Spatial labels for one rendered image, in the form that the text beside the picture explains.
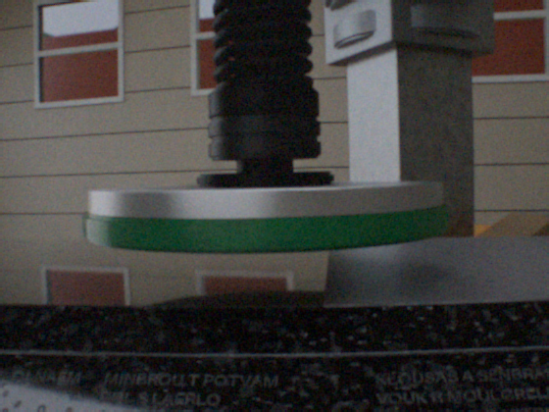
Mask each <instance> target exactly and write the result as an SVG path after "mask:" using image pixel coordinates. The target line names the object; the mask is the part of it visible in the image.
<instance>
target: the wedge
mask: <svg viewBox="0 0 549 412"><path fill-rule="evenodd" d="M505 236H549V214H531V215H530V214H509V216H507V217H506V218H504V219H502V220H501V221H499V222H497V223H496V224H494V225H493V226H492V227H490V228H489V229H487V230H485V231H484V232H481V233H480V234H478V235H477V236H475V237H505Z"/></svg>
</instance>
